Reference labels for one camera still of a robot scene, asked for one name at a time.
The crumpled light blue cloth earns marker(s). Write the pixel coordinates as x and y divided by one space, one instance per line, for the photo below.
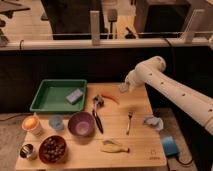
155 122

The green plastic tray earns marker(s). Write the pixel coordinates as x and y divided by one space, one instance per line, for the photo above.
51 96

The black handled can opener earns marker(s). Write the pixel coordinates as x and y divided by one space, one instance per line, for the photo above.
97 102

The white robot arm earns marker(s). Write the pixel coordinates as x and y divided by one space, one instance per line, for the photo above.
197 105

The red chili pepper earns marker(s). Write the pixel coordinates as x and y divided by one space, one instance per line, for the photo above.
110 97

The silver fork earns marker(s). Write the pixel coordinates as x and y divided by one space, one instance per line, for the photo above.
130 114

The dark brown patterned bowl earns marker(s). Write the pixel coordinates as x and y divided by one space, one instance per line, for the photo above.
53 150

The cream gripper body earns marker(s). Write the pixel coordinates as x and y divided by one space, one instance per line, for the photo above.
130 87

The wooden board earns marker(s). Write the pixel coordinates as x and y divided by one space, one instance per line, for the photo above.
143 141

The orange topped white cup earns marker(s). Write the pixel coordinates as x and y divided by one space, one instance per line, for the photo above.
32 125

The blue grey sponge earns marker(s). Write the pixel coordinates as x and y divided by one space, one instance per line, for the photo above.
74 96

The light blue plastic cup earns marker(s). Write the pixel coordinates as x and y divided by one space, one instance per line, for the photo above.
56 122

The purple bowl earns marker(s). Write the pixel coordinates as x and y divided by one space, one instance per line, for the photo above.
81 124

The small metal can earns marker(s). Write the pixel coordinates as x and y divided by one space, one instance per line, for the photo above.
28 152

